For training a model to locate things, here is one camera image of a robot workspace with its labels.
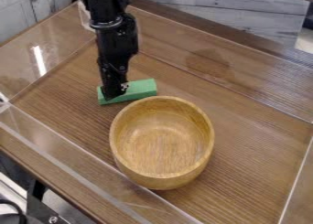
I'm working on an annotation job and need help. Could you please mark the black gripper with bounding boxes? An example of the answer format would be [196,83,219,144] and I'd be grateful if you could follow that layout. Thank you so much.
[95,14,138,101]

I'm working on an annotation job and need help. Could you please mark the green rectangular block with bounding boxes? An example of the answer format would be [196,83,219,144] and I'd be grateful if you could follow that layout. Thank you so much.
[96,79,158,105]

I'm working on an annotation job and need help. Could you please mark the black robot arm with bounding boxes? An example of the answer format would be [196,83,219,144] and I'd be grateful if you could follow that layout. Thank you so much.
[81,0,139,101]

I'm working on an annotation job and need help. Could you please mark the brown wooden bowl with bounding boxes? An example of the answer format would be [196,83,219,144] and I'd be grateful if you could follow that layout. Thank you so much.
[108,96,215,190]

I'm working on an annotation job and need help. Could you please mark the clear acrylic tray wall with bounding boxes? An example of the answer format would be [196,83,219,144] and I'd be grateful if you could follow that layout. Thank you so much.
[0,0,313,224]

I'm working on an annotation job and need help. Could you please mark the black table leg frame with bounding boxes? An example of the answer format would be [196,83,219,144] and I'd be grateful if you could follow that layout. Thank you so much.
[26,180,69,224]

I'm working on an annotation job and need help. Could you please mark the black cable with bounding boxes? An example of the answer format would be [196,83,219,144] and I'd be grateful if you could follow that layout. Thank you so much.
[0,199,29,224]

